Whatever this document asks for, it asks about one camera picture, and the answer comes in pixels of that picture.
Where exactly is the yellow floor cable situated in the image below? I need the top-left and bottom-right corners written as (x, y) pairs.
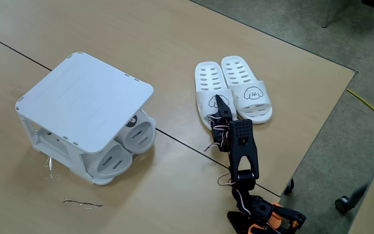
top-left (345, 88), bottom-right (374, 130)

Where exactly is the black chair caster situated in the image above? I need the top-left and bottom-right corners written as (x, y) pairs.
top-left (334, 183), bottom-right (369, 215)

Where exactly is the white dog slipper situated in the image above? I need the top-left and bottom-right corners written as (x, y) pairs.
top-left (194, 60), bottom-right (238, 131)
top-left (221, 55), bottom-right (273, 125)

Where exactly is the black table caster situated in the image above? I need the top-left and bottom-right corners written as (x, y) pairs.
top-left (283, 178), bottom-right (295, 195)

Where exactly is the metal chair leg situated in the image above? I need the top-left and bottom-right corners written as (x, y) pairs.
top-left (321, 0), bottom-right (334, 29)

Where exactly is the white two-tier shoe rack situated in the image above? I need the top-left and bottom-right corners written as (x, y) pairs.
top-left (14, 51), bottom-right (157, 186)

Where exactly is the grey bear slipper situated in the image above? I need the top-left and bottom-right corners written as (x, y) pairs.
top-left (115, 110), bottom-right (157, 155)
top-left (82, 141), bottom-right (133, 179)

